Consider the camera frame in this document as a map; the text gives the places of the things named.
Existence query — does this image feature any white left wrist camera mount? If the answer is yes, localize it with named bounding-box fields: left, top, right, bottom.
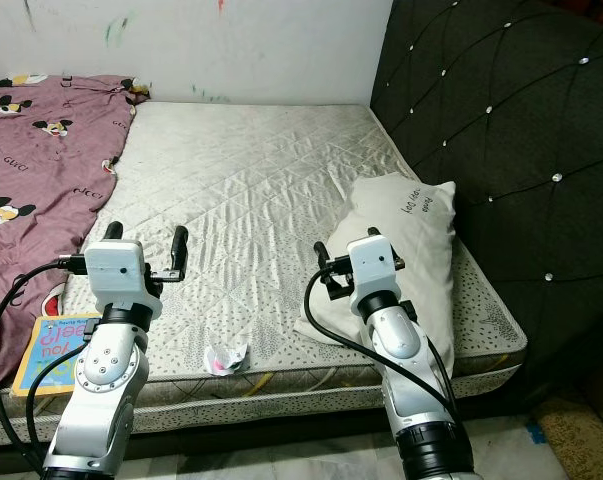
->
left=84, top=238, right=164, bottom=321

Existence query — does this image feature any white quilted mattress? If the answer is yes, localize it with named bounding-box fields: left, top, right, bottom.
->
left=0, top=100, right=529, bottom=448

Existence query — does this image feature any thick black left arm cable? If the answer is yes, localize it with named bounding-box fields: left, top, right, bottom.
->
left=0, top=258, right=87, bottom=476

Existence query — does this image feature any black tufted headboard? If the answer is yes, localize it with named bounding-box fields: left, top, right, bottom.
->
left=371, top=0, right=603, bottom=401

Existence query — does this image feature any colourful children's board book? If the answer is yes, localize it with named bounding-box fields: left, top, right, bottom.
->
left=9, top=312, right=87, bottom=398

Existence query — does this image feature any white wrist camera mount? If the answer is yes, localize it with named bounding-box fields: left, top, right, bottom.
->
left=347, top=232, right=402, bottom=296
left=84, top=238, right=164, bottom=321

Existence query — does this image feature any dark bed base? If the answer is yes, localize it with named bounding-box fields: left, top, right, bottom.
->
left=0, top=385, right=532, bottom=476

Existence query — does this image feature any white paper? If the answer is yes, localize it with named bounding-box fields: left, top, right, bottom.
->
left=205, top=343, right=252, bottom=376

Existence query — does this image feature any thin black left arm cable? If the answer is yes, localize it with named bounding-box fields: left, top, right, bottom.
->
left=25, top=348, right=82, bottom=471

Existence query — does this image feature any pink cartoon mouse blanket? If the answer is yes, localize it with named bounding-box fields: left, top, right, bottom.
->
left=0, top=75, right=139, bottom=391

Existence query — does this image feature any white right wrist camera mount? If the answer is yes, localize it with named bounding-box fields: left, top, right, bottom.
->
left=347, top=232, right=402, bottom=296

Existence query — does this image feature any white printed pillow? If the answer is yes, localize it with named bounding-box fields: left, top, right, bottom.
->
left=296, top=173, right=457, bottom=376

